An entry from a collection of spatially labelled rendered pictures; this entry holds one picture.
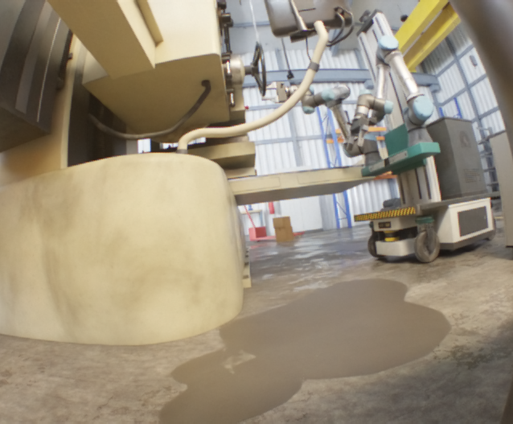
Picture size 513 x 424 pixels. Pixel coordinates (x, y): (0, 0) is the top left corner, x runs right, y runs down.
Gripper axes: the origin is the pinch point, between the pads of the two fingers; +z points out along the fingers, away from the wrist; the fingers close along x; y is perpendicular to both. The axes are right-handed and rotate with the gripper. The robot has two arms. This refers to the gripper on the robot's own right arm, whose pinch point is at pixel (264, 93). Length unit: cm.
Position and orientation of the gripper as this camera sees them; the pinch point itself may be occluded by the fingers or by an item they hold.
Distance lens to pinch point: 173.7
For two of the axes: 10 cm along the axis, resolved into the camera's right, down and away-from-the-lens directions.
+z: -9.9, 1.3, -0.4
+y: 0.5, 0.7, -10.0
